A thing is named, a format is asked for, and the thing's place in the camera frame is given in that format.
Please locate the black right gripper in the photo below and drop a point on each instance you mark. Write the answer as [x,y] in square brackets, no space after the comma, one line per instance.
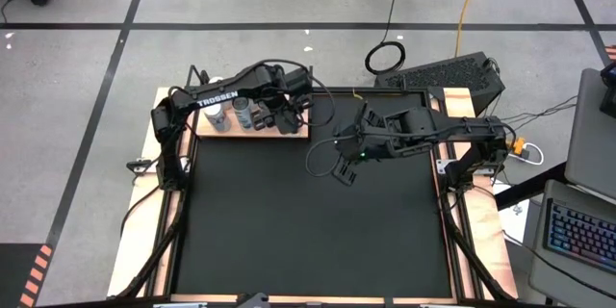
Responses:
[356,142]

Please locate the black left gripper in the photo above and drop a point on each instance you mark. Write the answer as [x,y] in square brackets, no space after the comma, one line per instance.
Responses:
[289,98]

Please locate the Celsius Arctic Vibe can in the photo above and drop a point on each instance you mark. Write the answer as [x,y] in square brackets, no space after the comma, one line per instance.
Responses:
[243,111]

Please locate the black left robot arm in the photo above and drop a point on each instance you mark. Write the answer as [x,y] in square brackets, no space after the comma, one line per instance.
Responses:
[207,98]

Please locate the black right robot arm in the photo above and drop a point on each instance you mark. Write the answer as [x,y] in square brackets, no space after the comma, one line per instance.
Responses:
[452,130]

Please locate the wooden shelf board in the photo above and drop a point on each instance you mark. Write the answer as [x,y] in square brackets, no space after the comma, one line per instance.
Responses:
[298,131]

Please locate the black perforated computer case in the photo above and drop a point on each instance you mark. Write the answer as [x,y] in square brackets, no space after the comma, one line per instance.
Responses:
[447,74]

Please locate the white paper sheet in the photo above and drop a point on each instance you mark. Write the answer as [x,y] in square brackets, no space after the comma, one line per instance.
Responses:
[512,221]

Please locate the orange power plug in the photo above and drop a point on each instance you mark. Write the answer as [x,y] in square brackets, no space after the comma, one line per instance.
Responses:
[519,145]

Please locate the black desk beam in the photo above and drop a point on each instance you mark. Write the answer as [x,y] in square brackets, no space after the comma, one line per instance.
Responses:
[529,187]

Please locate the laptop with backlit keyboard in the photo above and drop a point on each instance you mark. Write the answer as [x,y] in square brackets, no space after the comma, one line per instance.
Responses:
[577,236]

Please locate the grey laptop lid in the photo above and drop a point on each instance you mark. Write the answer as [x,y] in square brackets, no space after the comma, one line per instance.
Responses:
[592,139]

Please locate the black desk device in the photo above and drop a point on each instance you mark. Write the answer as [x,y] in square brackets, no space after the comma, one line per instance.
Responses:
[610,96]

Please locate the black hazard-striped floor mat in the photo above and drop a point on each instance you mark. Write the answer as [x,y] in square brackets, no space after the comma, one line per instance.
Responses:
[14,274]

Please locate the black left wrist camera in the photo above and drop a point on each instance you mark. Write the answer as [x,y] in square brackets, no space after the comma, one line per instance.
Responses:
[296,79]

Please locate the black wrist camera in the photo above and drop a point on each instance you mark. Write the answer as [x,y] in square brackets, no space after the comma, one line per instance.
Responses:
[296,79]
[373,118]

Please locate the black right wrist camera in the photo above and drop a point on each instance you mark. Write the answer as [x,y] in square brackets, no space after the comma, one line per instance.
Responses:
[373,118]

